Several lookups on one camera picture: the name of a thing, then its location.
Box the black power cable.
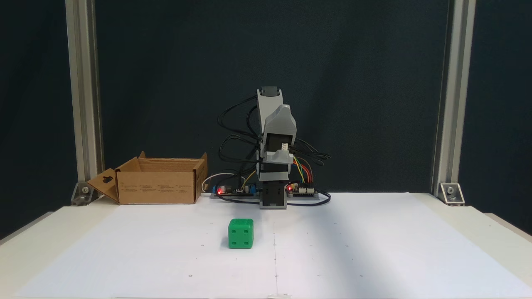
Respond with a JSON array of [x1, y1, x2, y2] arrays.
[[215, 191, 332, 207]]

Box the circuit board with blue parts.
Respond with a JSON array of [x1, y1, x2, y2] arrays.
[[210, 184, 261, 201]]

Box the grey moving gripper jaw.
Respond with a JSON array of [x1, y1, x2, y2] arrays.
[[262, 149, 296, 164]]

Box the black servo cable bundle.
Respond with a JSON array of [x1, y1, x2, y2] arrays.
[[218, 95, 332, 177]]

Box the coloured jumper wires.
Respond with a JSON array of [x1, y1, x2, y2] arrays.
[[292, 155, 313, 188]]

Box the thin white cable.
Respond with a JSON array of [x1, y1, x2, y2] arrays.
[[202, 172, 236, 194]]

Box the green die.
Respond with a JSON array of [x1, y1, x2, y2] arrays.
[[228, 218, 254, 250]]

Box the aluminium frame post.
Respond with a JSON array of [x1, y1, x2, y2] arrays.
[[431, 0, 476, 198], [65, 0, 104, 196]]

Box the circuit board with jumper wires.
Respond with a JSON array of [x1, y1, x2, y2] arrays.
[[287, 183, 320, 201]]

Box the metal corner bracket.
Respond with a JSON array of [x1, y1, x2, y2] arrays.
[[440, 183, 465, 206], [71, 183, 91, 206]]

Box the brown cardboard box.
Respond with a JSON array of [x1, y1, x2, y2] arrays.
[[86, 152, 208, 205]]

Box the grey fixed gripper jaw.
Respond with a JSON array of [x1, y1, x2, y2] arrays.
[[263, 105, 297, 145]]

